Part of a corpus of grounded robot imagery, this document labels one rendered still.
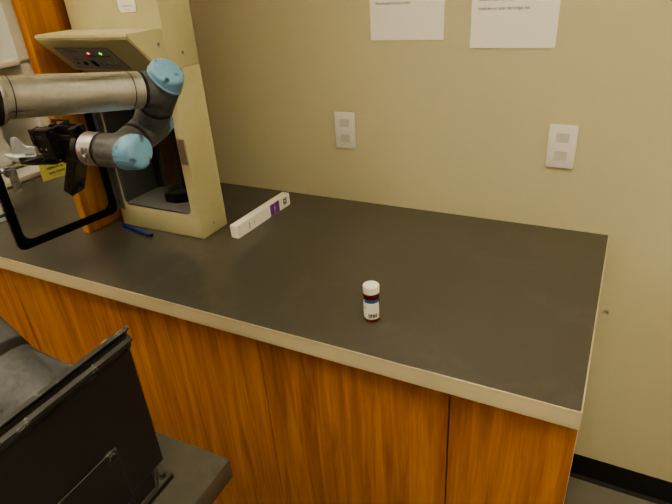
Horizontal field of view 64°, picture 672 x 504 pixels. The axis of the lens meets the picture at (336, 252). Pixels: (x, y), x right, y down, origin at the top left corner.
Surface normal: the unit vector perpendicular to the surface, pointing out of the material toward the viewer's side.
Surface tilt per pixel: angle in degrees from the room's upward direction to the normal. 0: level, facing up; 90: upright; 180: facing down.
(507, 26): 90
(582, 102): 90
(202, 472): 0
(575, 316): 0
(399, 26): 90
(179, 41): 90
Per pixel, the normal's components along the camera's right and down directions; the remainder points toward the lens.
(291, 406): -0.45, 0.44
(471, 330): -0.07, -0.88
